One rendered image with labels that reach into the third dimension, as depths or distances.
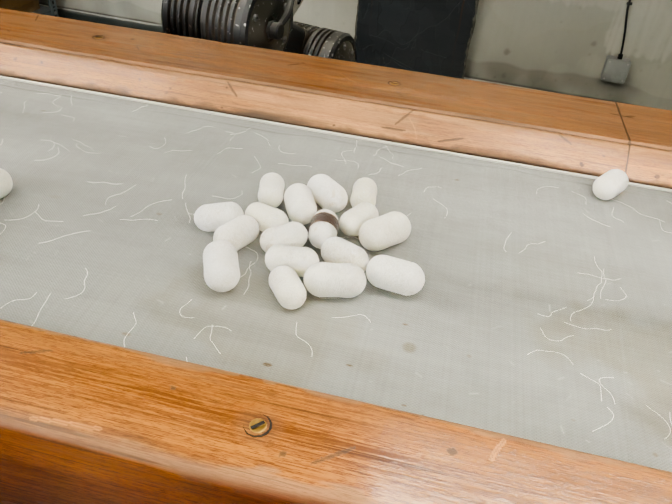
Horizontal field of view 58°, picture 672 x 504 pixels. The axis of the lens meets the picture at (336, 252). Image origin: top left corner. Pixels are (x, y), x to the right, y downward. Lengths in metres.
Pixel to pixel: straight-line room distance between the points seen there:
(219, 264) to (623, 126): 0.39
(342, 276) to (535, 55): 2.19
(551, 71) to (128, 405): 2.33
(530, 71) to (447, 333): 2.19
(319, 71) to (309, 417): 0.40
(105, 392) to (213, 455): 0.06
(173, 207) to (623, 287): 0.31
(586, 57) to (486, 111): 1.95
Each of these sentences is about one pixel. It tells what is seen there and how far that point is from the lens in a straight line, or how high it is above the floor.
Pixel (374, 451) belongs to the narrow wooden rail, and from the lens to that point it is 0.26.
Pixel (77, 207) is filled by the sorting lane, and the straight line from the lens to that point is 0.45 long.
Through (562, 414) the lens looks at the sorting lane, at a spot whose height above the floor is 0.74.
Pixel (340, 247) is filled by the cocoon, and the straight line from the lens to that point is 0.37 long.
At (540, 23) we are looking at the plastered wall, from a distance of 2.46.
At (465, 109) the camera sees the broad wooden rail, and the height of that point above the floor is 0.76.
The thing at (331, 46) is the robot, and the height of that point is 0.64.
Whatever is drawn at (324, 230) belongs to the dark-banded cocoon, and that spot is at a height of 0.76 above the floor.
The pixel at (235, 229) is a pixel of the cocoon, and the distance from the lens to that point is 0.38.
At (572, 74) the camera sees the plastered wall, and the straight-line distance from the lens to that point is 2.52.
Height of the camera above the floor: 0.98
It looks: 37 degrees down
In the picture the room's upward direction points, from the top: 5 degrees clockwise
